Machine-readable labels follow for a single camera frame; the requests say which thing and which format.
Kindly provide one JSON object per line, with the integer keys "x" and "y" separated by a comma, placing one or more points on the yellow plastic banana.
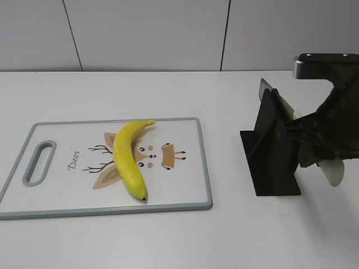
{"x": 124, "y": 159}

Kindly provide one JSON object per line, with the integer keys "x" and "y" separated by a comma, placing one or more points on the white-handled kitchen knife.
{"x": 332, "y": 169}

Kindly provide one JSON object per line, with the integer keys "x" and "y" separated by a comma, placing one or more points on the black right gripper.
{"x": 330, "y": 133}

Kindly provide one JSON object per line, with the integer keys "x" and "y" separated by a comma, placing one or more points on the white deer cutting board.
{"x": 66, "y": 169}

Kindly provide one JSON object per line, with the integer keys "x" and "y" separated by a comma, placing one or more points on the black knife stand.
{"x": 270, "y": 154}

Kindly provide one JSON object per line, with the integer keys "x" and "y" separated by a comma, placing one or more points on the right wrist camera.
{"x": 328, "y": 66}

